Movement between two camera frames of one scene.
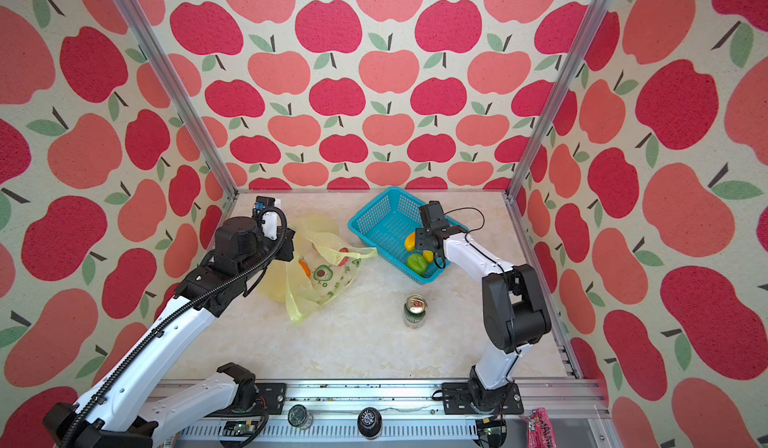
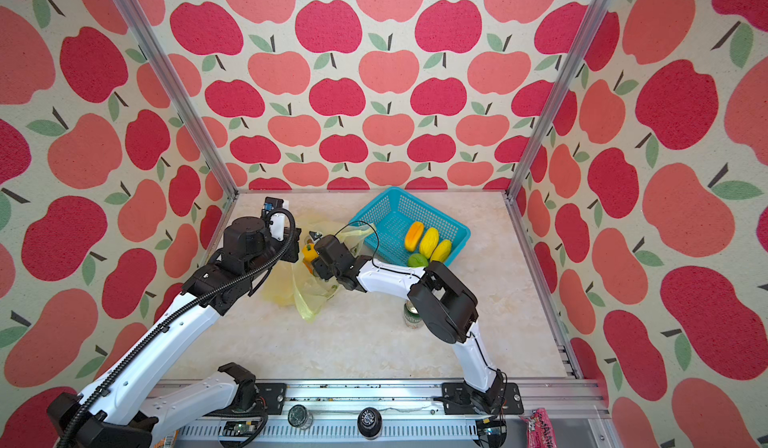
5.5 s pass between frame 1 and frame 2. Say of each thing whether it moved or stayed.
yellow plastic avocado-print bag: moved
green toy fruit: stayed
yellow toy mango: stayed
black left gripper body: stayed
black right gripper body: moved
